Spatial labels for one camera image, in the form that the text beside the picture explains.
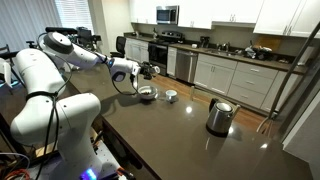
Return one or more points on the white bowl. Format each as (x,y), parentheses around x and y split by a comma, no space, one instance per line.
(150,96)

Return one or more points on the stainless dishwasher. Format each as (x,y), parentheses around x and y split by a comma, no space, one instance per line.
(186,62)

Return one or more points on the black coffee maker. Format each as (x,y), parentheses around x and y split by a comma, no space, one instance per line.
(204,41)

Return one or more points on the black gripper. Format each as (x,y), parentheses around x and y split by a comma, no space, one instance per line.
(146,70)

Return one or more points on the stainless microwave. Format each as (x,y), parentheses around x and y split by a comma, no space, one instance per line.
(167,14)

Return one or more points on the mixed nuts and fruit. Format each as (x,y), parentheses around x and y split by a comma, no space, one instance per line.
(146,92)

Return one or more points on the black stove range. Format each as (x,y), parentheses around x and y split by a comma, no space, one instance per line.
(158,49)

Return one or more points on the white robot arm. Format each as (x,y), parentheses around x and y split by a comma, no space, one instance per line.
(46,117)

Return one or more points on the steel electric kettle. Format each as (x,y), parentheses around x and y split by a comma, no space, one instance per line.
(220,117)

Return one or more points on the white mug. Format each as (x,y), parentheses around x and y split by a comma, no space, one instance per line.
(171,95)

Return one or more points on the black office chair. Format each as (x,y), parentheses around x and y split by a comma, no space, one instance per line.
(120,47)

